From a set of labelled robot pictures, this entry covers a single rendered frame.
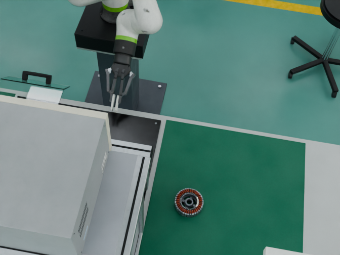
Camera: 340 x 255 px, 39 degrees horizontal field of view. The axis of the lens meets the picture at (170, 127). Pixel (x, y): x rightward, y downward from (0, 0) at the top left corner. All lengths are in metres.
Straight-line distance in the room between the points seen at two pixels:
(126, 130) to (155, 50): 1.35
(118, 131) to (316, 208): 0.87
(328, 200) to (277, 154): 0.28
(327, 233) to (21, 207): 1.18
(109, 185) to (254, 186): 0.68
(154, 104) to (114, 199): 1.56
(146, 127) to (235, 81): 1.27
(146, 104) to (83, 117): 1.60
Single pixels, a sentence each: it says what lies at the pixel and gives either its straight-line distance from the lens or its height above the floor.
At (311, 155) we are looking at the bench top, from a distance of 2.12.
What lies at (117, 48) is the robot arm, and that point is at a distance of 2.02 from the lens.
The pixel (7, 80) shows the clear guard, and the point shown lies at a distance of 1.88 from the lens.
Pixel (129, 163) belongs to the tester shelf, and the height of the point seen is 1.11.
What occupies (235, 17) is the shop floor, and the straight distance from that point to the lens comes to 3.57.
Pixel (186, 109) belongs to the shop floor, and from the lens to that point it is 3.03.
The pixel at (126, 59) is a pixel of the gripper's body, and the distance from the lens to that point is 2.01.
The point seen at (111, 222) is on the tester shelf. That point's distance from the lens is 1.50.
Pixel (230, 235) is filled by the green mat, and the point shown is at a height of 0.75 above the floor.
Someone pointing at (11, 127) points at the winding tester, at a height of 1.32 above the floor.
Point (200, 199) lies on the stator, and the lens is 1.89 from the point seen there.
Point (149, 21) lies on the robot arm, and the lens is 1.92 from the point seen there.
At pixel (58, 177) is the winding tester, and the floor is 1.32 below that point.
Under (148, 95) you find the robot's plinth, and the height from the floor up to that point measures 0.02.
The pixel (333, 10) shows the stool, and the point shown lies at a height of 0.56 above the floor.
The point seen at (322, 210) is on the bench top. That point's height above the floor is 0.75.
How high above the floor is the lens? 2.52
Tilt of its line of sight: 59 degrees down
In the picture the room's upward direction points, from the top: 5 degrees clockwise
